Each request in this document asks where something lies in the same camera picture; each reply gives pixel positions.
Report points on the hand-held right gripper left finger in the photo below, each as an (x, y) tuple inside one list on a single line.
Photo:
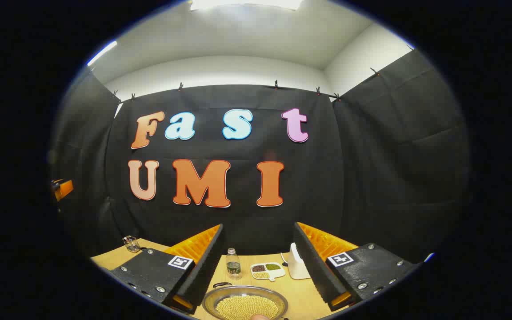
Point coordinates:
[(209, 262)]

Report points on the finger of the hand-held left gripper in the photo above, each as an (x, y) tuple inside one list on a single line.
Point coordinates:
[(63, 189)]

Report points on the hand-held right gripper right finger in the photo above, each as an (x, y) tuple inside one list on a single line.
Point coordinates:
[(311, 262)]

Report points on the stainless steel pot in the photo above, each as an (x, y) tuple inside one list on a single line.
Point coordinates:
[(211, 302)]

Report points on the pile of yellow soybeans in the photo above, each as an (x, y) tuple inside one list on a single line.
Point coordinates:
[(247, 307)]

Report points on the white toaster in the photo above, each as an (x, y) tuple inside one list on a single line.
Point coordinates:
[(297, 266)]

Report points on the clear plastic water bottle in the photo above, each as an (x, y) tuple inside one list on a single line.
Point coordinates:
[(233, 266)]

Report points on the white divided bean plate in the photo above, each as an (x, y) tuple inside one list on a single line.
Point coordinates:
[(267, 271)]

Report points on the small clear glass cup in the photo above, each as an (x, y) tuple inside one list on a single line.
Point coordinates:
[(131, 244)]

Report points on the black backdrop cloth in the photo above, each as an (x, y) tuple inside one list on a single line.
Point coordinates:
[(349, 178)]

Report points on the ceiling light panel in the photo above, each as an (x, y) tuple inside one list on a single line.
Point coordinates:
[(102, 52), (247, 3)]

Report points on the row of black cloth clips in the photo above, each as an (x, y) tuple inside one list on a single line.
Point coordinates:
[(276, 84)]

